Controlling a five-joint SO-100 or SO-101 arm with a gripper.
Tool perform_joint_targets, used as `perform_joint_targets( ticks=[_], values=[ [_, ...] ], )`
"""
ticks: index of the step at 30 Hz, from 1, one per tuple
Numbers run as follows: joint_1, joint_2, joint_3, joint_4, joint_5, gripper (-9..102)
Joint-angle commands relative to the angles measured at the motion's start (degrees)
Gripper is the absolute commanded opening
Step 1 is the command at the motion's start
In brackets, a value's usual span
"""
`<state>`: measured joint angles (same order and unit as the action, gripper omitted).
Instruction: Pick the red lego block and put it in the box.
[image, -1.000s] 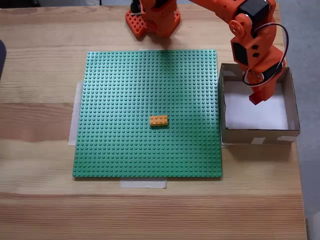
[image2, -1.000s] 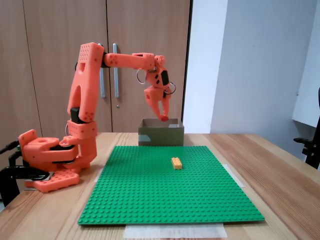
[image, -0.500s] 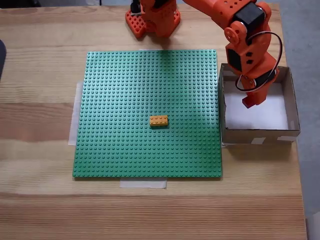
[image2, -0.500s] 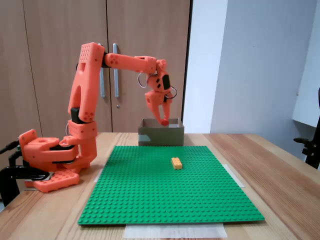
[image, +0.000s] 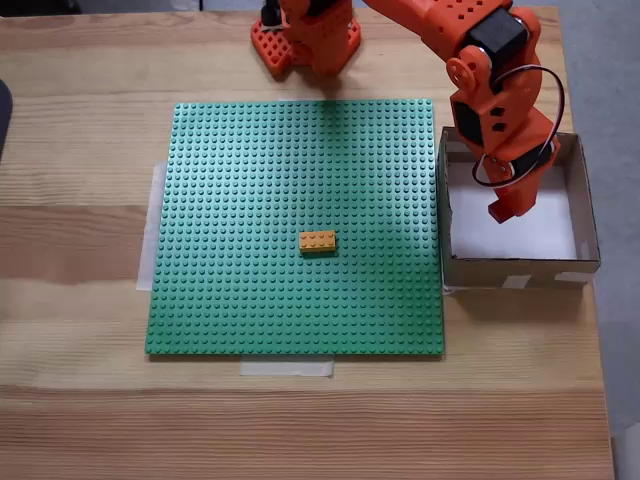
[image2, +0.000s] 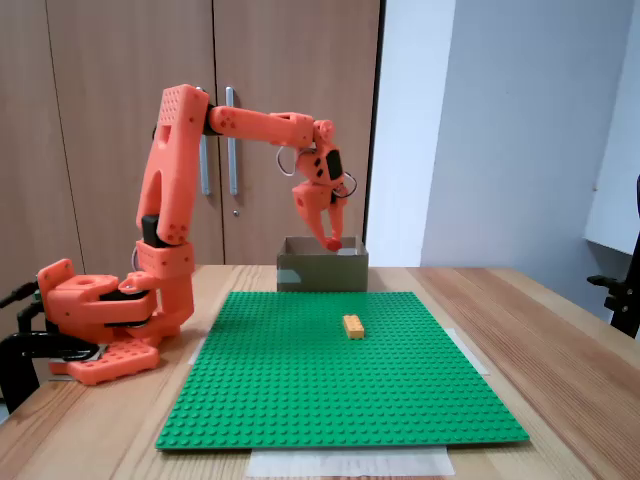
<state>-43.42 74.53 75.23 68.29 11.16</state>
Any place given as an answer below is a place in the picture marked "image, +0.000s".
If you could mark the yellow lego block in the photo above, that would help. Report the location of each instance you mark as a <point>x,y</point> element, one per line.
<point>317,241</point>

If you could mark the black rounded object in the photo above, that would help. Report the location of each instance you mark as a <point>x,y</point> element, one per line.
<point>5,120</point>

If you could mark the green lego baseplate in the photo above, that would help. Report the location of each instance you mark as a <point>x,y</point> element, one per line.
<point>225,225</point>

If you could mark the long masking tape strip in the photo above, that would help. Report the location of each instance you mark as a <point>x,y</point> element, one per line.
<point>145,250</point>

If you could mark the open cardboard box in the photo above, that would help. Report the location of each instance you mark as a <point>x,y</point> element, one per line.
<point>520,275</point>

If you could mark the short masking tape strip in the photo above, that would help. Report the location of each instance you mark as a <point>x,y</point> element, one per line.
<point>285,368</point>

